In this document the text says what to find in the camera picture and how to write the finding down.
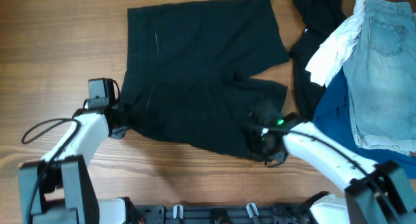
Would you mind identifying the black shorts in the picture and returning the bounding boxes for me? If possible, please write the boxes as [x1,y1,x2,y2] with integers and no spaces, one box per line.
[120,0,289,160]

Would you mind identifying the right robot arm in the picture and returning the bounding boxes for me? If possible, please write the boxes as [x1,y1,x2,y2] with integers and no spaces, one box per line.
[247,112,415,224]

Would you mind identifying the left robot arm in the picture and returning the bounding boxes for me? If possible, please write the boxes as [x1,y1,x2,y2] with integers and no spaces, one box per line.
[18,78,144,223]

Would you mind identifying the blue garment in pile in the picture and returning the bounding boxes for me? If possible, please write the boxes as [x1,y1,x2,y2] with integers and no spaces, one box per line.
[313,70,415,179]

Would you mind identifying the white garment in pile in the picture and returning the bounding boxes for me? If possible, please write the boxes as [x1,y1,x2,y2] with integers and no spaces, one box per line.
[305,0,368,87]

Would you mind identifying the light blue denim shorts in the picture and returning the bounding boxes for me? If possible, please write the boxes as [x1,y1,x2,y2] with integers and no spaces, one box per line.
[343,0,415,156]

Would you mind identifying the black garment in pile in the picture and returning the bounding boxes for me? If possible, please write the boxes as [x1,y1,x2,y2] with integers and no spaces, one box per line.
[289,0,346,119]

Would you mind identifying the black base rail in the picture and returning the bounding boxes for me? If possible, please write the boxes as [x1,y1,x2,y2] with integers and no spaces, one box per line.
[126,203,316,224]

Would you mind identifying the left black camera cable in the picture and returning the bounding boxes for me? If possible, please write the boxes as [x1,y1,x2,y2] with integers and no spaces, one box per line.
[21,118,82,224]

